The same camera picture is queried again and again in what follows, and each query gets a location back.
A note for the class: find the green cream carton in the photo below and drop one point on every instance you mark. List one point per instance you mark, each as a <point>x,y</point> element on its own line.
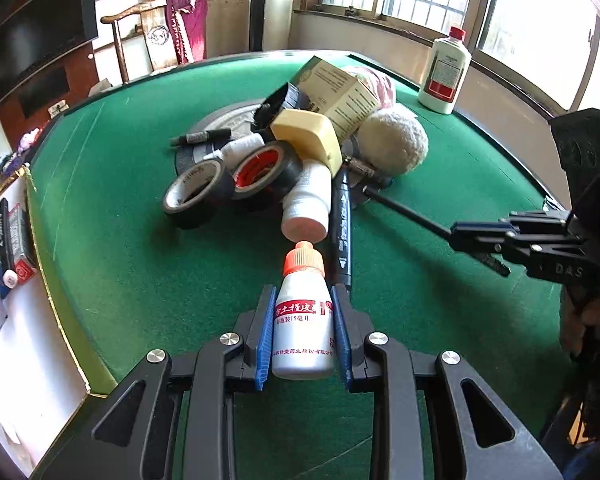
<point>337,92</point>

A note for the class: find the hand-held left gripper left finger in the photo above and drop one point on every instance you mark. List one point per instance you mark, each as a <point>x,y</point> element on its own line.
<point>265,340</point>

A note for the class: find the white fluffy polishing ball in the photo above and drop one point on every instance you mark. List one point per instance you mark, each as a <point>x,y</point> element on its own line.
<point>395,142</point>

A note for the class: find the slim black marker pen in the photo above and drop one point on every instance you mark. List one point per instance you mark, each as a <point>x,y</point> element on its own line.
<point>200,137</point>

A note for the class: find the wooden chair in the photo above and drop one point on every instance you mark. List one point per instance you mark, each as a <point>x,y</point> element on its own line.
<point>157,35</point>

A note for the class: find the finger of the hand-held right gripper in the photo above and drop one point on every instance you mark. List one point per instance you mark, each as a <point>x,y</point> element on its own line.
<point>495,260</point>
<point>480,234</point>

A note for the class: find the pink striped plastic pack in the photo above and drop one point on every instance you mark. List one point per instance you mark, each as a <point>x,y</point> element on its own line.
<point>380,87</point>

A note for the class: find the thick black marker white lettering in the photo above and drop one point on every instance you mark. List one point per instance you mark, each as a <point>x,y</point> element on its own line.
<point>341,230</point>

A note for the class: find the small white bottle orange cap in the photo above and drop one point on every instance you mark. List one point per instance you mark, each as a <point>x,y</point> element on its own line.
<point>302,325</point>

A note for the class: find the black plastic clip device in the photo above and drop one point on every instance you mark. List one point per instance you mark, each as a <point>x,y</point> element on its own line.
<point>275,105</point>

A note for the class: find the white power strip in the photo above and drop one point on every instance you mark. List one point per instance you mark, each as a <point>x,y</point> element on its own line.
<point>58,107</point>

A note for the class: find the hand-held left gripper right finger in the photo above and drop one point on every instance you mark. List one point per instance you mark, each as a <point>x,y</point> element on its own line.
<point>342,340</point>

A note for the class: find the gold green cardboard box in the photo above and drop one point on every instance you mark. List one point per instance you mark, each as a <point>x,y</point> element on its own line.
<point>30,360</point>

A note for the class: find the white pill bottle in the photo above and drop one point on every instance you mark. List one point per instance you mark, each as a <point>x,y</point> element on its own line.
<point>305,200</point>

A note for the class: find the small metal shaft piece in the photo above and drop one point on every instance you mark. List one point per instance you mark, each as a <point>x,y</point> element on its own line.
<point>365,167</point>

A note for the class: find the thin black rod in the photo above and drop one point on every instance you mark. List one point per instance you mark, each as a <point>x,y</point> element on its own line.
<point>410,212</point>

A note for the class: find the maroon fringed cloth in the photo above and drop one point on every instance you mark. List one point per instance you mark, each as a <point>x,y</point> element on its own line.
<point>192,30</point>

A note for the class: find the dark vertical door post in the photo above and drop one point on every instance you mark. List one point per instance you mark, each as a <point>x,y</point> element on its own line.
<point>261,5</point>

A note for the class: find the large white bottle red label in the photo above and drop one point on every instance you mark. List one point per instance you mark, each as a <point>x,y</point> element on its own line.
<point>442,80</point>

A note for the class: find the black tape roll red core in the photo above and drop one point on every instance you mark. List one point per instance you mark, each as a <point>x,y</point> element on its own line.
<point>285,170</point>

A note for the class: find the black flat television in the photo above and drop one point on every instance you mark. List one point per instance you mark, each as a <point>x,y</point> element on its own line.
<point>30,45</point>

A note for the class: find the pink plush toy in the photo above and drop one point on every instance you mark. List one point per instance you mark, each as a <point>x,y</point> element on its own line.
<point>29,140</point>

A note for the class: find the cream yellow sponge block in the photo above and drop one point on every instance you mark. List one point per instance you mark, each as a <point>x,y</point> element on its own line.
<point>305,132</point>

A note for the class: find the black marker white cap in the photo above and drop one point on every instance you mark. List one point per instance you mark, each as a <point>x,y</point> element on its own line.
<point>4,230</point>

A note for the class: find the person's blue jeans leg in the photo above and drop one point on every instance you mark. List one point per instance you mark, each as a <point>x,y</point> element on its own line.
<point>595,465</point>

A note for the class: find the small cardboard box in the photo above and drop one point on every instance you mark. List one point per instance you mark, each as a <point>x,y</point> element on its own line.
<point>99,87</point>

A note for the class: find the small white dropper bottle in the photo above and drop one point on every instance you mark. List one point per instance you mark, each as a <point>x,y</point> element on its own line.
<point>242,146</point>

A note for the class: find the grey tape roll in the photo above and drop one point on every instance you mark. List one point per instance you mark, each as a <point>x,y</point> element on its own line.
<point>190,157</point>

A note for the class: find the grey box red end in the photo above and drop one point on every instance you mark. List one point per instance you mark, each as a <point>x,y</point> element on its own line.
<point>24,271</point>

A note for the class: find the person's right hand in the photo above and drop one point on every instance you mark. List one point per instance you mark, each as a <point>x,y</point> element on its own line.
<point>597,315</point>

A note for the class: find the round table control panel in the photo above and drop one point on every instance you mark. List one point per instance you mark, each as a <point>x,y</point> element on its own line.
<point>225,120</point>

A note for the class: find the cluttered low side table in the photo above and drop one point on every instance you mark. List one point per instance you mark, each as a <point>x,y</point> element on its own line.
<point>0,170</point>

